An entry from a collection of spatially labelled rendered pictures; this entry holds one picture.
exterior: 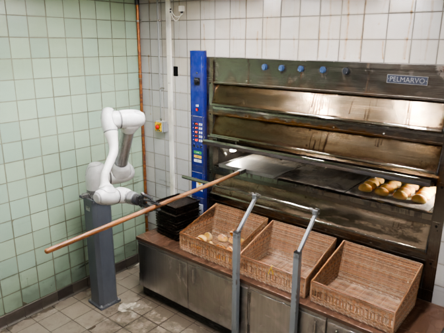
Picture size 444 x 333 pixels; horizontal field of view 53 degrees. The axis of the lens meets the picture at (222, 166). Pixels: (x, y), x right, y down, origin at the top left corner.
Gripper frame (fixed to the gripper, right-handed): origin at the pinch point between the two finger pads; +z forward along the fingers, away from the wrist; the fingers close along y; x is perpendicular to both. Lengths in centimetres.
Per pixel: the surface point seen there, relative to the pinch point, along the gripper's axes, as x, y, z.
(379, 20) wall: -100, -118, 100
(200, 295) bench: -45, 89, -1
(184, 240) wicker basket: -50, 51, -23
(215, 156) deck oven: -102, -7, -34
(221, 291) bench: -45, 78, 20
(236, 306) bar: -39, 80, 39
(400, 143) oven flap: -102, -43, 121
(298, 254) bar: -39, 22, 86
